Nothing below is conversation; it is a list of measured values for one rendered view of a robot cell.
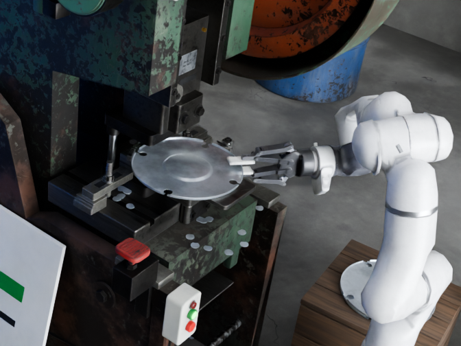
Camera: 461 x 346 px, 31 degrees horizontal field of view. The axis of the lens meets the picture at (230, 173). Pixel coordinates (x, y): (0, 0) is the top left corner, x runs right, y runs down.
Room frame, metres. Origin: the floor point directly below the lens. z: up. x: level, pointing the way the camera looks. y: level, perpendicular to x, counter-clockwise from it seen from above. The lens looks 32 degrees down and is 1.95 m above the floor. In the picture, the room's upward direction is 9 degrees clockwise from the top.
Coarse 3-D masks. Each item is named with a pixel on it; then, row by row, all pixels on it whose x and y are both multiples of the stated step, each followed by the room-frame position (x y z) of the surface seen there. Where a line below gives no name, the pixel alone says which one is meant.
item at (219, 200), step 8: (240, 184) 1.80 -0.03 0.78; (248, 184) 1.81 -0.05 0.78; (168, 192) 1.81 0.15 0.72; (232, 192) 1.76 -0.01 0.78; (240, 192) 1.77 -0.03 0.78; (248, 192) 1.78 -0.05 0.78; (176, 200) 1.79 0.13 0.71; (184, 200) 1.78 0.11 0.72; (192, 200) 1.78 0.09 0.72; (200, 200) 1.81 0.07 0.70; (208, 200) 1.72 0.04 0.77; (216, 200) 1.71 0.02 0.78; (224, 200) 1.72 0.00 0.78; (232, 200) 1.72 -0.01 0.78; (184, 208) 1.78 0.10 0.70; (192, 208) 1.78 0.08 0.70; (200, 208) 1.82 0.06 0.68; (208, 208) 1.83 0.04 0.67; (224, 208) 1.70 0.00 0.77; (184, 216) 1.78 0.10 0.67; (192, 216) 1.78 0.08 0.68
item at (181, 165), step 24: (168, 144) 1.94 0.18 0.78; (192, 144) 1.96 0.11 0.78; (216, 144) 1.97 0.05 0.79; (144, 168) 1.80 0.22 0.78; (168, 168) 1.81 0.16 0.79; (192, 168) 1.83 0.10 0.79; (216, 168) 1.86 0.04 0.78; (240, 168) 1.88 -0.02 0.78; (192, 192) 1.73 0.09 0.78; (216, 192) 1.75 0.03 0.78
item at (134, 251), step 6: (126, 240) 1.52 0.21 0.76; (132, 240) 1.53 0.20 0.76; (120, 246) 1.50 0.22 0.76; (126, 246) 1.50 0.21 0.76; (132, 246) 1.51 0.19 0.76; (138, 246) 1.51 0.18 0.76; (144, 246) 1.51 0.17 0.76; (120, 252) 1.48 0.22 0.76; (126, 252) 1.48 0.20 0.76; (132, 252) 1.49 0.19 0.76; (138, 252) 1.49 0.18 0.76; (144, 252) 1.49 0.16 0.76; (126, 258) 1.47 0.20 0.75; (132, 258) 1.47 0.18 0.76; (138, 258) 1.47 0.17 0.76; (144, 258) 1.49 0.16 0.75; (132, 264) 1.50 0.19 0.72
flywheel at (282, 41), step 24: (264, 0) 2.19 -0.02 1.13; (288, 0) 2.15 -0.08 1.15; (312, 0) 2.12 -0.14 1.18; (336, 0) 2.04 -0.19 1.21; (360, 0) 2.02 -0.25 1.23; (264, 24) 2.18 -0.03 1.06; (288, 24) 2.14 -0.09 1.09; (312, 24) 2.07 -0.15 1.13; (336, 24) 2.04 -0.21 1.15; (264, 48) 2.14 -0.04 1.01; (288, 48) 2.10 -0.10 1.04; (312, 48) 2.10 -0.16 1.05
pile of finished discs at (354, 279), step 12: (360, 264) 2.11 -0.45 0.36; (372, 264) 2.11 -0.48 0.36; (348, 276) 2.04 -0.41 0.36; (360, 276) 2.05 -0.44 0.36; (348, 288) 1.98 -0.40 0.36; (360, 288) 1.99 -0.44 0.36; (348, 300) 1.92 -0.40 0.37; (360, 300) 1.93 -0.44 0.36; (360, 312) 1.89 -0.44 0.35; (432, 312) 1.92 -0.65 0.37
